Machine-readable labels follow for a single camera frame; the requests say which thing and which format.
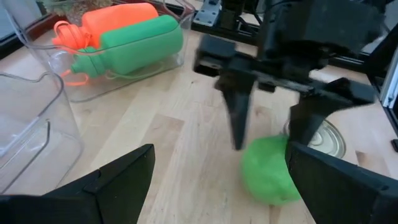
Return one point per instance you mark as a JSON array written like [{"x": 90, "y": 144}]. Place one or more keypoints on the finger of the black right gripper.
[
  {"x": 237, "y": 112},
  {"x": 317, "y": 112}
]

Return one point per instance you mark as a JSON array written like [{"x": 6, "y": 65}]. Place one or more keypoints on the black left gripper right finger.
[{"x": 348, "y": 193}]

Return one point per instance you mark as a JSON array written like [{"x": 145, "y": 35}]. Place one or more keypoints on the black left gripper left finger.
[{"x": 77, "y": 202}]

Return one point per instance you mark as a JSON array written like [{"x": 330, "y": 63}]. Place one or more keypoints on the blue label tin can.
[{"x": 329, "y": 143}]

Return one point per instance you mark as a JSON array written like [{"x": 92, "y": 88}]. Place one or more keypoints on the green toy apple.
[{"x": 264, "y": 174}]

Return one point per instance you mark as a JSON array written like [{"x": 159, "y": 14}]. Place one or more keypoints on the green squeeze bottle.
[{"x": 140, "y": 46}]

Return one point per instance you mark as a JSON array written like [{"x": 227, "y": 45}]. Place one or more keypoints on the orange squeeze bottle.
[{"x": 118, "y": 15}]

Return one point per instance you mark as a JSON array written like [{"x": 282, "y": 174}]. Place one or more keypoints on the narrow clear plastic bin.
[{"x": 31, "y": 130}]

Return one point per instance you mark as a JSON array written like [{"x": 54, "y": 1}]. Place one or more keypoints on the wide clear plastic bin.
[{"x": 124, "y": 81}]

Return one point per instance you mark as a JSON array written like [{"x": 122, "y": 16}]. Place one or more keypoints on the green artificial succulent plant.
[{"x": 77, "y": 4}]

